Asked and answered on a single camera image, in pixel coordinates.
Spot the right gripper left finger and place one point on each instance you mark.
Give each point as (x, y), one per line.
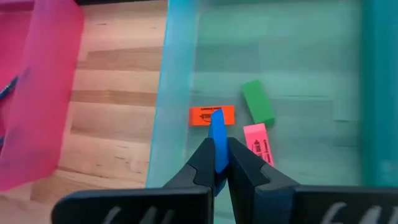
(140, 205)

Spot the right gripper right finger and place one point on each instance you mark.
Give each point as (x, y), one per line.
(295, 205)

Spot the pink eraser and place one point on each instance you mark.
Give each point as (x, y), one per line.
(258, 144)

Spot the blue eraser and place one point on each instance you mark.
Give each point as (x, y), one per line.
(219, 140)

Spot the orange eraser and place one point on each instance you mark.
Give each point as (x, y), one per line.
(199, 116)

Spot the green eraser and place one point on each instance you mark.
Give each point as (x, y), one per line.
(258, 102)

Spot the dark blue-purple crayon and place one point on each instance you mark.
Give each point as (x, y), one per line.
(9, 88)

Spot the teal translucent plastic bin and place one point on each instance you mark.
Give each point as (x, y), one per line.
(311, 62)

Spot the pink translucent plastic bin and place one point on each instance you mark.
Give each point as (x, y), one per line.
(46, 93)

